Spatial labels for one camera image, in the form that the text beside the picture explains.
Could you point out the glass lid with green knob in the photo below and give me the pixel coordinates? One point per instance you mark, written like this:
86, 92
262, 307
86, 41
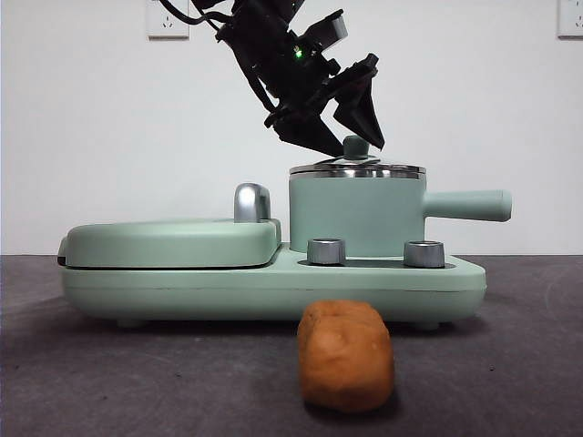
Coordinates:
355, 148

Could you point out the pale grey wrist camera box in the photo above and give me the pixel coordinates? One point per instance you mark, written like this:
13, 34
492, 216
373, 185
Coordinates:
334, 28

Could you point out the mint green breakfast machine base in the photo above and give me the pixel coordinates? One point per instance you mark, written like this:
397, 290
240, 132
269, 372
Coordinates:
273, 287

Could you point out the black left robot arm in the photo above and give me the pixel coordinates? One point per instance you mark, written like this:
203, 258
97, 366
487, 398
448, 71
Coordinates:
264, 45

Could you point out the brown potato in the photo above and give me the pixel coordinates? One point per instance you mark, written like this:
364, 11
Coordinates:
346, 359

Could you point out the white wall socket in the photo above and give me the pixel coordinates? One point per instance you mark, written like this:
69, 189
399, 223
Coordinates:
159, 27
571, 27

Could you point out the silver control knob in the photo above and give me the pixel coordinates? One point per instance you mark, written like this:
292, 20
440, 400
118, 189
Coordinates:
423, 254
325, 251

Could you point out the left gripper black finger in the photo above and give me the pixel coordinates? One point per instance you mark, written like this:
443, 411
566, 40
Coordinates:
309, 132
362, 114

